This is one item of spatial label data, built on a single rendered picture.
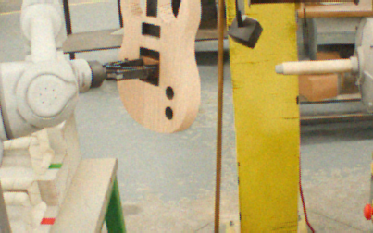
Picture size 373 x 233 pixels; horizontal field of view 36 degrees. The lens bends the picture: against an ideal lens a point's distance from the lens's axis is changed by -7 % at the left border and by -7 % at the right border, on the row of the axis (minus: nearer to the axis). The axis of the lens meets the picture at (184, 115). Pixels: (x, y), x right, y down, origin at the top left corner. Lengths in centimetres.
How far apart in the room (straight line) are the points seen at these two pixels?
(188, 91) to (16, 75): 74
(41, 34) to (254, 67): 128
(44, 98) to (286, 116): 173
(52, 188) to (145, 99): 39
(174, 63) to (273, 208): 126
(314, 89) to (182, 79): 223
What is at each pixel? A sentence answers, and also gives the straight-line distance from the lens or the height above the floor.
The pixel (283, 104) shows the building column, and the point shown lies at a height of 79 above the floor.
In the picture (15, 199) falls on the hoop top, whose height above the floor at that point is 104.
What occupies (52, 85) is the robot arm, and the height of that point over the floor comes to 146.
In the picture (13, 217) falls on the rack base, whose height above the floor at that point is 94.
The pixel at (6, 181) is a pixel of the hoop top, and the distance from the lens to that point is 160.
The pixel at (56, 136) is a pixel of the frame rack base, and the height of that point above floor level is 108.
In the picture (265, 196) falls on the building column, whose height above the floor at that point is 36.
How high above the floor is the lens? 176
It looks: 23 degrees down
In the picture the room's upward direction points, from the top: 6 degrees counter-clockwise
